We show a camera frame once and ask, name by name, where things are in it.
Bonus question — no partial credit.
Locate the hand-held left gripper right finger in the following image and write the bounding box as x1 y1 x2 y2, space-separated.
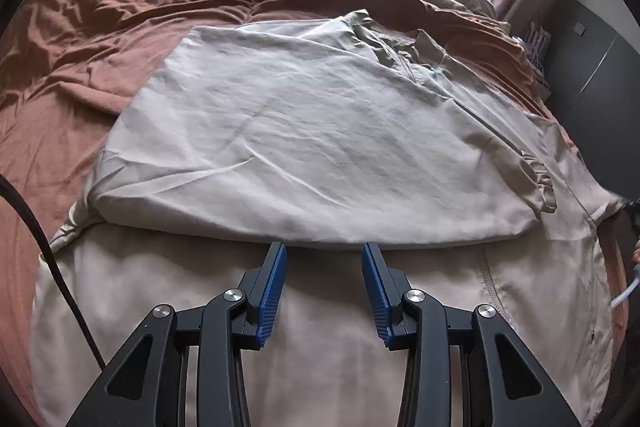
361 242 583 427

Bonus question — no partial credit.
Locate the white cable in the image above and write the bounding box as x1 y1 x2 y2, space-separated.
611 277 640 308

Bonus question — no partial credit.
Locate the dark grey wardrobe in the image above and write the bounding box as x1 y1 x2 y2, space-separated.
542 0 640 208

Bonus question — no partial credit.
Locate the black cable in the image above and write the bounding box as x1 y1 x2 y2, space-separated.
0 174 106 370

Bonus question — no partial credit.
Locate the striped bag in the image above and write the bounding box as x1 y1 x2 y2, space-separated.
520 22 551 78

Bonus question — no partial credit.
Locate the brown bed sheet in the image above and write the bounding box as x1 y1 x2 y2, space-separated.
0 0 621 427

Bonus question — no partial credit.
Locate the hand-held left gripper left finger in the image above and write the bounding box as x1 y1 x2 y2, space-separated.
65 241 289 427

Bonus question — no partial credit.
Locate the large beige garment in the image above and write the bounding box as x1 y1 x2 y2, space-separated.
30 9 626 427

